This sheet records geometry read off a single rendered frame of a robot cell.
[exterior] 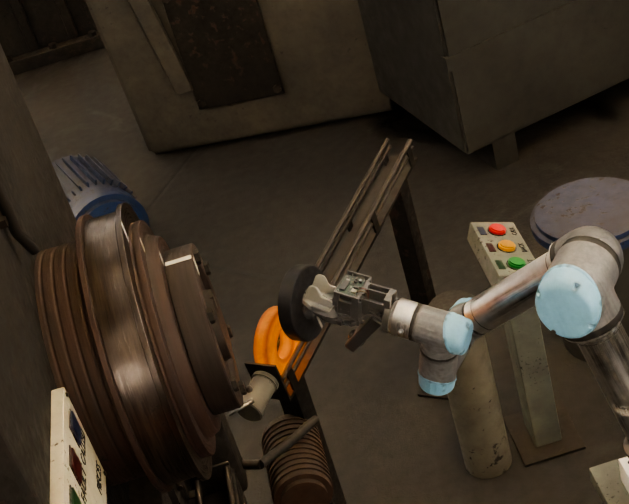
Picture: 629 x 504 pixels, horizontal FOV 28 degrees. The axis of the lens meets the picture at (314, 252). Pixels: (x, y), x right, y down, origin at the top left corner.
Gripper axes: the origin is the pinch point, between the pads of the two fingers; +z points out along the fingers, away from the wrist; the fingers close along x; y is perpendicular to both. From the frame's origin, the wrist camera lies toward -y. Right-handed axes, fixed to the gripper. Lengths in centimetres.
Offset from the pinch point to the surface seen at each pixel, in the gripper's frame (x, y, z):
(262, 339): 5.5, -10.1, 6.5
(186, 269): 43, 43, -1
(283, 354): 0.1, -18.7, 4.5
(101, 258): 52, 48, 8
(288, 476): 20.5, -31.0, -6.0
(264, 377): 9.8, -16.2, 4.1
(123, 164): -167, -129, 158
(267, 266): -110, -104, 65
